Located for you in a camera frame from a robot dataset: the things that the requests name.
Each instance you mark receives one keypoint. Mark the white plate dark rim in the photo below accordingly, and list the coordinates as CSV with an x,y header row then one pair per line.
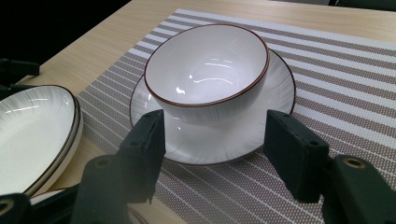
x,y
80,123
28,133
211,143

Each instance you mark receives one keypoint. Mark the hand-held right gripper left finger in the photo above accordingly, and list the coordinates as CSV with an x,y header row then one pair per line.
x,y
143,155

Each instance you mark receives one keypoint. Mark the grey striped placemat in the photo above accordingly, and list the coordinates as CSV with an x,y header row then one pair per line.
x,y
336,102

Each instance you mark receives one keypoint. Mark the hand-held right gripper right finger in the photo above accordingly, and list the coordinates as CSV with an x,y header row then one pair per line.
x,y
295,155

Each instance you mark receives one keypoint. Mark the white bowl brown rim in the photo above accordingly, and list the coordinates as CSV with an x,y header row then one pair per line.
x,y
205,62

